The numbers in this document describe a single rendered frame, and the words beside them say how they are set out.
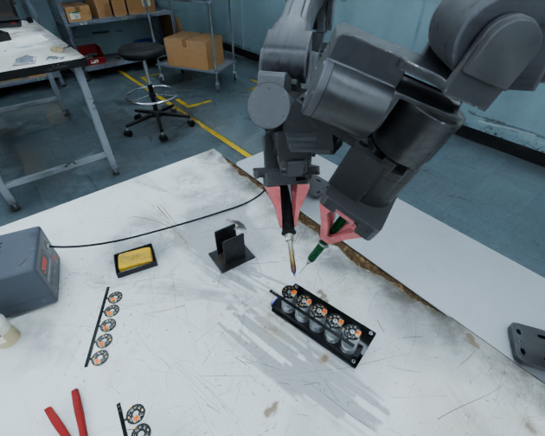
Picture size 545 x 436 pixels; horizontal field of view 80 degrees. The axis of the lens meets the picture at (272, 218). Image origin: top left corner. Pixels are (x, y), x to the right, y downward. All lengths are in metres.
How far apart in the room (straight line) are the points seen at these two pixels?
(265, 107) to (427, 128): 0.22
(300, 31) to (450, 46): 0.31
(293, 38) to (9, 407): 0.66
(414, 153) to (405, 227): 0.49
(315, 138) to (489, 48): 0.15
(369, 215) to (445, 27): 0.16
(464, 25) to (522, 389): 0.51
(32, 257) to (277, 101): 0.47
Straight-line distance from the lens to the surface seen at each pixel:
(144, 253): 0.70
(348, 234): 0.38
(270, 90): 0.44
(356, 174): 0.32
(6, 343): 0.68
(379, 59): 0.27
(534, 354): 0.67
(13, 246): 0.70
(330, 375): 0.54
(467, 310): 0.68
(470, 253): 0.78
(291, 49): 0.52
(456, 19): 0.28
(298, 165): 0.43
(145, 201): 0.86
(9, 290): 0.67
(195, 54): 3.79
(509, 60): 0.27
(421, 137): 0.29
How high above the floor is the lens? 1.24
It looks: 41 degrees down
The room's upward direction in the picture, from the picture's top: straight up
